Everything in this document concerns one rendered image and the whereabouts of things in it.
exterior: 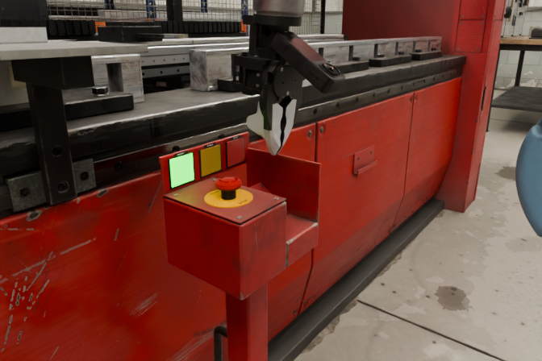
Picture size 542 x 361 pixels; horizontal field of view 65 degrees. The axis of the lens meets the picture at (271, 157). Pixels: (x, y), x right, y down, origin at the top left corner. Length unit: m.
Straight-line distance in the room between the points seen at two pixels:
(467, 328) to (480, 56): 1.36
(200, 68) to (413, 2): 1.75
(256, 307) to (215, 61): 0.57
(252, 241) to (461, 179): 2.11
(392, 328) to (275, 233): 1.10
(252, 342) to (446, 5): 2.09
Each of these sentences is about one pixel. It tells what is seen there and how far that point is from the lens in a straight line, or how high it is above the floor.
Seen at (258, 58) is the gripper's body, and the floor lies 0.98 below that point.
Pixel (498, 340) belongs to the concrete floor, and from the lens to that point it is 1.75.
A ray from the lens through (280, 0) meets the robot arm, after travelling 0.61.
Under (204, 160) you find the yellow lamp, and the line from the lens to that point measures 0.70.
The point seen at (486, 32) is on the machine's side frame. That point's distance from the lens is 2.47.
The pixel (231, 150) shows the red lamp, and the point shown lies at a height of 0.82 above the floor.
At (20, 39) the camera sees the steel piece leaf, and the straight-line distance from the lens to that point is 0.72.
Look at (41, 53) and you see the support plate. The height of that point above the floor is 1.00.
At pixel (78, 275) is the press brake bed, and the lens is 0.78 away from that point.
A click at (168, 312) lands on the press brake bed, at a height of 0.46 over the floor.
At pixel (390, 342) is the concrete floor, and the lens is 1.61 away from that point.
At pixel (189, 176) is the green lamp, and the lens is 0.68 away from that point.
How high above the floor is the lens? 1.02
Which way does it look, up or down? 17 degrees down
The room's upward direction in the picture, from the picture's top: straight up
